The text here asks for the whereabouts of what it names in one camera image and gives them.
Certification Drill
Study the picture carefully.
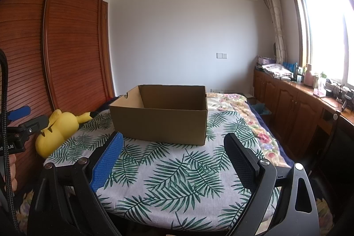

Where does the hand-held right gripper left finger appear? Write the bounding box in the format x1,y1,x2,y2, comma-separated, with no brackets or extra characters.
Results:
26,131,125,236

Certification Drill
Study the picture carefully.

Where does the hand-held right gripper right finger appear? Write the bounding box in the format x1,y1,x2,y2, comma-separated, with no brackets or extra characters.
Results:
223,132,321,236

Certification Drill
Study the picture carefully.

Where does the wood-framed window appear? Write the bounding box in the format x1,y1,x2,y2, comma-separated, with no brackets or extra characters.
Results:
286,0,354,93

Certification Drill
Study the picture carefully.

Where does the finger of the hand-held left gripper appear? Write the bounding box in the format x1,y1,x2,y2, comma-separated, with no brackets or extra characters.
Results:
7,106,31,122
23,114,49,134

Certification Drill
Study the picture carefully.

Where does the black chair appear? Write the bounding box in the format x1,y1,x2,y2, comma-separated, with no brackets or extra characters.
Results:
310,114,354,198

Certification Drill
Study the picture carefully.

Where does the green-capped bottle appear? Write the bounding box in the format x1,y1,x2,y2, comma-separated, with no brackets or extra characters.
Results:
318,71,327,90

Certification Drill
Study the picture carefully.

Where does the patterned curtain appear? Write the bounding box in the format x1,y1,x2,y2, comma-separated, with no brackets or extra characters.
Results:
260,0,288,65

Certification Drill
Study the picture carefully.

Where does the wooden cabinet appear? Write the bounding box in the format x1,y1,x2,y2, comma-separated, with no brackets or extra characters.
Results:
253,69,354,167

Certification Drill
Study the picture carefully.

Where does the wooden slatted wardrobe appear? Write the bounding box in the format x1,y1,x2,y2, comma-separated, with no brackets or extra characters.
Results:
0,0,117,148

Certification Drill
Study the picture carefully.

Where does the pink box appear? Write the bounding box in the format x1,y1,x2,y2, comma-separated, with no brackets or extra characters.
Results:
257,56,277,65

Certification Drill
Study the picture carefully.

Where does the blue pack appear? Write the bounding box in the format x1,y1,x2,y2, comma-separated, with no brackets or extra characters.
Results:
283,62,298,74

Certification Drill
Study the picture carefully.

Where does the black braided cable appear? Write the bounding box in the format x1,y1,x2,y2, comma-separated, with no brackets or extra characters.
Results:
0,49,17,231

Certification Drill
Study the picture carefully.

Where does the folded patterned cloth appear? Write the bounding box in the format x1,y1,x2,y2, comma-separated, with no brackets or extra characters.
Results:
261,63,294,79

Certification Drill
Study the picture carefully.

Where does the yellow plush toy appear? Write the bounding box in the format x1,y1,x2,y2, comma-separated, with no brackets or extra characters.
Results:
35,109,96,158

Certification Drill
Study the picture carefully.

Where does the dark cloth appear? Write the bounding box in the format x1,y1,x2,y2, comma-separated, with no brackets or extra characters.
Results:
95,97,123,115

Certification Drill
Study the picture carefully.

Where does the brown cardboard box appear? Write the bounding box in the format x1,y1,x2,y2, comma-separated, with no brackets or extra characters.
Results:
109,84,208,146

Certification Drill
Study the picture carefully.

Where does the person's left hand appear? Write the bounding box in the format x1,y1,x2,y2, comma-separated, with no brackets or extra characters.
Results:
0,153,20,195

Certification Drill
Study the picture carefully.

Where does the leaf-print bed sheet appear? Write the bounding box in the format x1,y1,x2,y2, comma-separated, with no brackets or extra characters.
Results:
43,109,283,228

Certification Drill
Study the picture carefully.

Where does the pink bottle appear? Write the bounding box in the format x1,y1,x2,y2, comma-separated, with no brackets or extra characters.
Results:
304,65,314,86

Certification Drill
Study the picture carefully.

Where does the teal bag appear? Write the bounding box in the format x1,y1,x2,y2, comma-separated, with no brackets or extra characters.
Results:
253,103,270,115

